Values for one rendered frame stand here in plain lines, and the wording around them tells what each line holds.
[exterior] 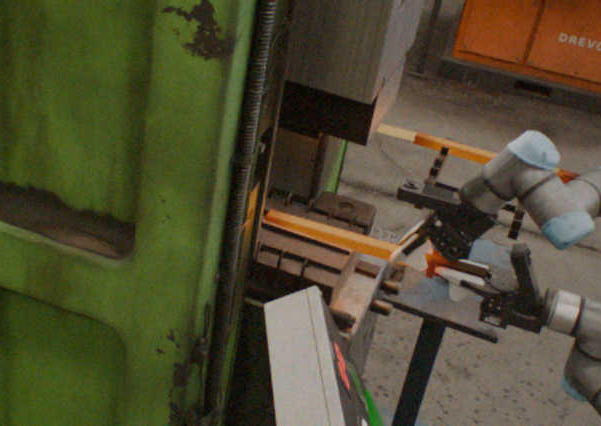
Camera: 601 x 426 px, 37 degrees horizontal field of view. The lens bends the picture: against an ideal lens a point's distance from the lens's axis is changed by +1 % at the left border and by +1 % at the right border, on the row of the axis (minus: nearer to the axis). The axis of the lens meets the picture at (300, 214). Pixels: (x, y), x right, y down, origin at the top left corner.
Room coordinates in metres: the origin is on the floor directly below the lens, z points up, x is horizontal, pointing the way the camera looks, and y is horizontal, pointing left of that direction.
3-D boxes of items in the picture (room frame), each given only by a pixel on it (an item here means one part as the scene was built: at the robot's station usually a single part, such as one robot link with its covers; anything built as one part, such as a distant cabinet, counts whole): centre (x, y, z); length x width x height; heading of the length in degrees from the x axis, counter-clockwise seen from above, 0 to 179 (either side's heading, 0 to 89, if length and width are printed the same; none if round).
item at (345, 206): (1.57, -0.09, 0.95); 0.12 x 0.08 x 0.06; 77
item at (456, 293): (1.33, -0.31, 0.99); 0.09 x 0.03 x 0.06; 80
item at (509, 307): (1.33, -0.42, 0.99); 0.12 x 0.08 x 0.09; 77
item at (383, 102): (1.42, 0.10, 1.32); 0.42 x 0.20 x 0.10; 77
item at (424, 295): (1.81, -0.39, 0.70); 0.40 x 0.30 x 0.02; 166
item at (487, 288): (1.32, -0.35, 1.02); 0.09 x 0.05 x 0.02; 80
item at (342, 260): (1.42, 0.10, 0.96); 0.42 x 0.20 x 0.09; 77
